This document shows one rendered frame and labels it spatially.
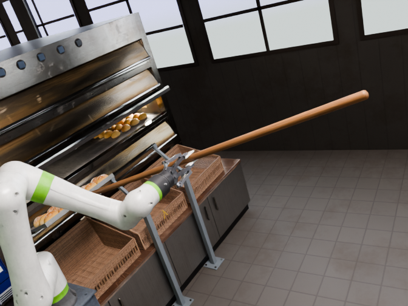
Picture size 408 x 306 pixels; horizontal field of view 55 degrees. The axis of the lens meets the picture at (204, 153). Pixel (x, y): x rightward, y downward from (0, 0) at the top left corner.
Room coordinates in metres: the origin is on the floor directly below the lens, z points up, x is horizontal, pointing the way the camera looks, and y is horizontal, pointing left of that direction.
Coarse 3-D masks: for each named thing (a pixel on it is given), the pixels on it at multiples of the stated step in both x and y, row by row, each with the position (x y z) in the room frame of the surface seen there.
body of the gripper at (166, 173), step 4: (164, 168) 1.46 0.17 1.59; (168, 168) 1.46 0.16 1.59; (160, 172) 1.43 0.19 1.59; (164, 172) 1.42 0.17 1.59; (168, 172) 1.42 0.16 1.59; (176, 172) 1.47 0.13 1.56; (164, 176) 1.40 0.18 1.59; (168, 176) 1.41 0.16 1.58; (172, 176) 1.45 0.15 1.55; (168, 180) 1.39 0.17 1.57; (172, 180) 1.41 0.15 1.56; (176, 180) 1.45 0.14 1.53; (172, 184) 1.41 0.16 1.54; (176, 184) 1.44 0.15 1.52
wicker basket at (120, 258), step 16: (80, 224) 2.62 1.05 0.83; (96, 224) 2.62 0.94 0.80; (64, 240) 2.49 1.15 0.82; (80, 240) 2.55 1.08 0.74; (112, 240) 2.54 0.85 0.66; (128, 240) 2.42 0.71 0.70; (80, 256) 2.49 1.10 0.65; (112, 256) 2.46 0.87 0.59; (128, 256) 2.40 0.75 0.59; (64, 272) 2.36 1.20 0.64; (80, 272) 2.38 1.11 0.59; (96, 272) 2.33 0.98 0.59; (112, 272) 2.27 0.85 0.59
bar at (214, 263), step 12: (156, 144) 2.91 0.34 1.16; (120, 168) 2.62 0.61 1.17; (180, 168) 2.78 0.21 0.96; (192, 192) 2.76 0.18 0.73; (192, 204) 2.75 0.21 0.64; (204, 228) 2.76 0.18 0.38; (156, 240) 2.38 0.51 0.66; (204, 240) 2.76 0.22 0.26; (168, 264) 2.40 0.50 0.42; (216, 264) 2.73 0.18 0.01; (168, 276) 2.40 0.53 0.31; (180, 300) 2.38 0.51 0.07; (192, 300) 2.41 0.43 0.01
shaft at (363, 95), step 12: (348, 96) 1.11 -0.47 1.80; (360, 96) 1.08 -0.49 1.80; (324, 108) 1.15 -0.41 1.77; (336, 108) 1.13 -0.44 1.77; (288, 120) 1.24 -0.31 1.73; (300, 120) 1.21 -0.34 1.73; (252, 132) 1.34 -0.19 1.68; (264, 132) 1.30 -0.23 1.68; (228, 144) 1.41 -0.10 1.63; (192, 156) 1.54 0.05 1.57; (204, 156) 1.50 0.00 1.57; (156, 168) 1.70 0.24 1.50; (120, 180) 1.91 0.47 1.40; (132, 180) 1.82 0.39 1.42; (96, 192) 2.05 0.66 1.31
